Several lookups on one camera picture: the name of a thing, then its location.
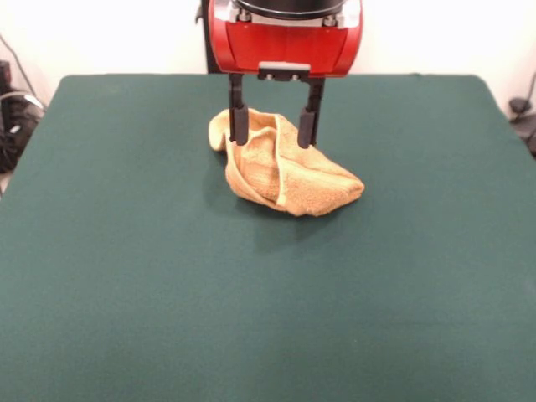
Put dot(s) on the dark green table cloth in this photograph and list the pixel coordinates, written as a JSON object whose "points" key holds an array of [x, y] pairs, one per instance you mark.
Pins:
{"points": [[125, 272]]}

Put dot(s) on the dark grey power adapter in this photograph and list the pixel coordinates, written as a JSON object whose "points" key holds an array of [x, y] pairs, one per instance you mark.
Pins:
{"points": [[519, 104]]}

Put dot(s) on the tan terry towel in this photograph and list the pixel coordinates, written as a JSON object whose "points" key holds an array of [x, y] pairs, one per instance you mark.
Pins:
{"points": [[301, 180]]}

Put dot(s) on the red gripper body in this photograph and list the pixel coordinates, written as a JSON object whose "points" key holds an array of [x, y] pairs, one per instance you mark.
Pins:
{"points": [[289, 46]]}

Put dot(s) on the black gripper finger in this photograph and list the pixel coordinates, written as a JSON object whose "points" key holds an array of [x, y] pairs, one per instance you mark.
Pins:
{"points": [[307, 127], [240, 125]]}

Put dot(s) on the black electronics box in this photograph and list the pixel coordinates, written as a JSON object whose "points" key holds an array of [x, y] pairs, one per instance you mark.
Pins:
{"points": [[4, 75]]}

